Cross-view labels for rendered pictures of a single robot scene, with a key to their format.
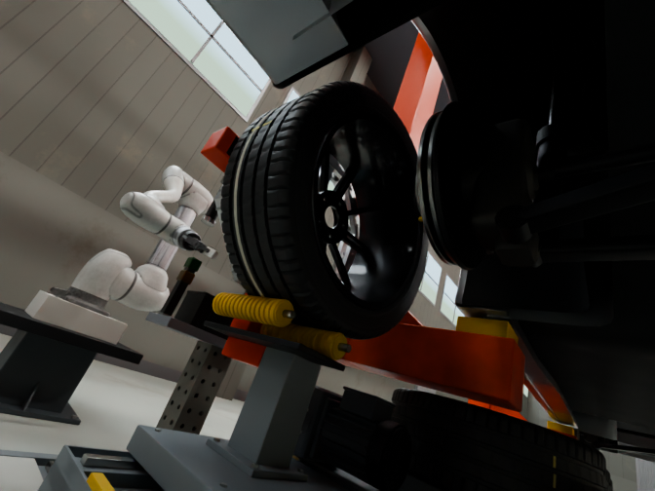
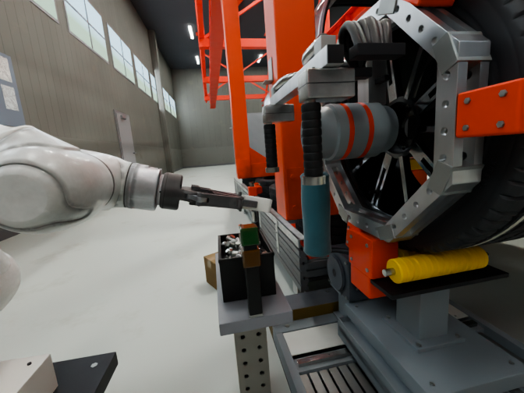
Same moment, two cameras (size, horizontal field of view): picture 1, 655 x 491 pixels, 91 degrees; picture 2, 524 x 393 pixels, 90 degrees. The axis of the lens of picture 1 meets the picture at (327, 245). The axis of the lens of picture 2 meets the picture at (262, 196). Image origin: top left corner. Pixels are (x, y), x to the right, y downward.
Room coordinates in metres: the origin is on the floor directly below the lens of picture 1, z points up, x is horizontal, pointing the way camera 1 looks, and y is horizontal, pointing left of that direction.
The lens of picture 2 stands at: (0.79, 0.85, 0.82)
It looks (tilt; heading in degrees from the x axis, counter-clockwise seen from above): 10 degrees down; 304
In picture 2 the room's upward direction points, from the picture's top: 4 degrees counter-clockwise
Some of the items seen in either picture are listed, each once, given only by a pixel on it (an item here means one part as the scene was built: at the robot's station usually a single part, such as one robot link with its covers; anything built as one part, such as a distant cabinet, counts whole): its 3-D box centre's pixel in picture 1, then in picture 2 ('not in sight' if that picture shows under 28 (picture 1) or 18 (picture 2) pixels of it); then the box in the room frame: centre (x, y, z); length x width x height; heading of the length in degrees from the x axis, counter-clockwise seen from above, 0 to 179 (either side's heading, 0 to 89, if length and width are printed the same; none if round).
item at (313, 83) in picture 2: not in sight; (325, 85); (0.96, 0.37, 0.93); 0.09 x 0.05 x 0.05; 44
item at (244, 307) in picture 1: (250, 308); (437, 263); (0.77, 0.12, 0.51); 0.29 x 0.06 x 0.06; 44
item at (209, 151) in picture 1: (227, 151); (504, 110); (0.70, 0.32, 0.85); 0.09 x 0.08 x 0.07; 134
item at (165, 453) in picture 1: (273, 413); (421, 302); (0.80, -0.02, 0.32); 0.40 x 0.30 x 0.28; 134
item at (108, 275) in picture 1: (106, 273); not in sight; (1.54, 0.90, 0.56); 0.18 x 0.16 x 0.22; 139
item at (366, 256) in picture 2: (264, 332); (384, 258); (0.90, 0.08, 0.48); 0.16 x 0.12 x 0.17; 44
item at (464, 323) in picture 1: (486, 333); (398, 164); (0.93, -0.55, 0.70); 0.14 x 0.14 x 0.05; 44
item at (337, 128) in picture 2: not in sight; (346, 132); (0.98, 0.15, 0.85); 0.21 x 0.14 x 0.14; 44
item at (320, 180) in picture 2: (217, 204); (312, 142); (0.98, 0.39, 0.83); 0.04 x 0.04 x 0.16
